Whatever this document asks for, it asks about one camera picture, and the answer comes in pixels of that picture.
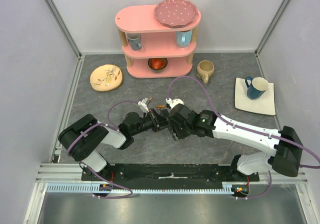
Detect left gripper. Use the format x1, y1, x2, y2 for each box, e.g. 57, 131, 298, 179
131, 108, 170, 136

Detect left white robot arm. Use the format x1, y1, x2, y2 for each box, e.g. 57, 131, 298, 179
58, 108, 169, 181

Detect beige ceramic mug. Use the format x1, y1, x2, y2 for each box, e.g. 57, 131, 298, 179
196, 60, 215, 84

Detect red cup in bowl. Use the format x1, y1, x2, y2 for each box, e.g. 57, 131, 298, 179
151, 58, 166, 70

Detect yellow bird painted plate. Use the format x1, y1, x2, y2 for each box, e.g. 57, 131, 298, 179
89, 64, 123, 92

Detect pink three-tier shelf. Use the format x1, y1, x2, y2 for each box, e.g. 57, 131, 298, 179
115, 4, 201, 79

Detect light blue mug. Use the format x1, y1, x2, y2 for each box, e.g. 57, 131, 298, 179
176, 29, 193, 48

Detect dark blue mug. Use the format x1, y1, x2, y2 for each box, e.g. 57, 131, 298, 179
244, 76, 269, 100

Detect white square plate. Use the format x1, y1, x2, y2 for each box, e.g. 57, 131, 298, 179
234, 77, 276, 116

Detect grey mug on shelf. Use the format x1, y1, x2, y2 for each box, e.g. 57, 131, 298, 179
126, 33, 142, 51

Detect pink dotted plate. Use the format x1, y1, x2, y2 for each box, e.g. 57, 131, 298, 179
154, 0, 199, 28

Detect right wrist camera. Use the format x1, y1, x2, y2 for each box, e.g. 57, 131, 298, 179
165, 97, 184, 109

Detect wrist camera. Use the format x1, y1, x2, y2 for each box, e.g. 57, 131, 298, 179
137, 97, 152, 113
165, 97, 184, 109

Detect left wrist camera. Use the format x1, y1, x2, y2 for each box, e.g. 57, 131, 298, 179
137, 97, 152, 113

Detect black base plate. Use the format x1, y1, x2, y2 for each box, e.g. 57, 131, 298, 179
81, 163, 260, 182

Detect light blue cable duct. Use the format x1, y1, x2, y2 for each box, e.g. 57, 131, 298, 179
46, 182, 237, 194

